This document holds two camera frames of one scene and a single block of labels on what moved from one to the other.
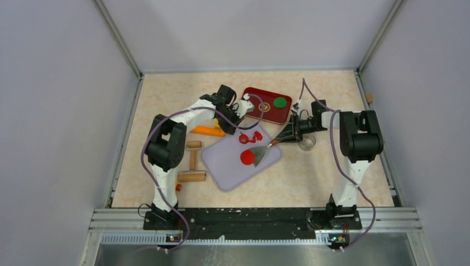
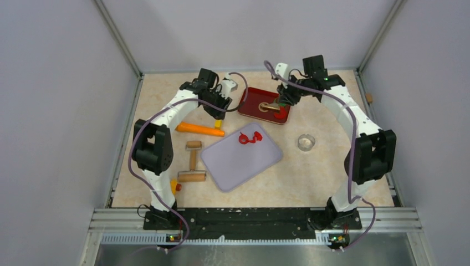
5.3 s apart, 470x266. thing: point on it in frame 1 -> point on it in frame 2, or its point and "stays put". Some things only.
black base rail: x=256 y=223 stays put
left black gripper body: x=225 y=124 -> x=218 y=101
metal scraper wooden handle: x=260 y=152 -> x=270 y=107
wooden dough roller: x=192 y=175 stays put
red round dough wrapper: x=247 y=157 -> x=282 y=114
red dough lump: x=244 y=139 stays put
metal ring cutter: x=307 y=142 stays put
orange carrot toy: x=208 y=130 stays put
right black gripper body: x=305 y=126 -> x=293 y=92
